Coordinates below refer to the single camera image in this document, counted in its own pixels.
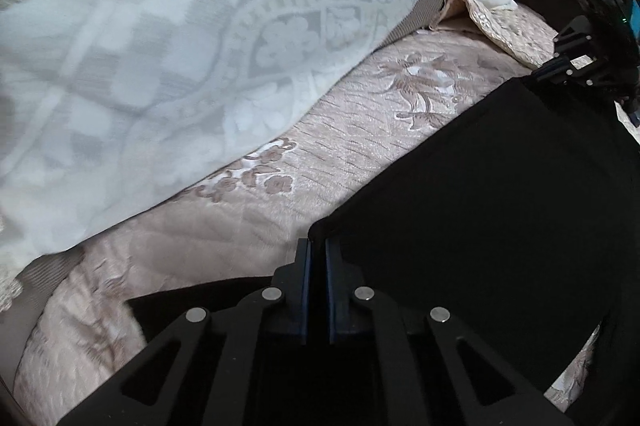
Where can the white lace blanket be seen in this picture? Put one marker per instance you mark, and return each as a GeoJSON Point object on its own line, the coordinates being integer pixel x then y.
{"type": "Point", "coordinates": [109, 107]}

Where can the black pants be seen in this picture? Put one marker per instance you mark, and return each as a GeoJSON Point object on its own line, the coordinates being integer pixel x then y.
{"type": "Point", "coordinates": [521, 217]}

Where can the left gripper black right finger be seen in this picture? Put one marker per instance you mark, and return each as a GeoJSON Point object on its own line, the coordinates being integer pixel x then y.
{"type": "Point", "coordinates": [429, 367]}

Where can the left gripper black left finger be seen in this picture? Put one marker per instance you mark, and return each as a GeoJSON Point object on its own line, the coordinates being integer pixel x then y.
{"type": "Point", "coordinates": [201, 344]}

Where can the pink quilted bedspread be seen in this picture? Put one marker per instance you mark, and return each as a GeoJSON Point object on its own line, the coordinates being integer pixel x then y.
{"type": "Point", "coordinates": [244, 219]}

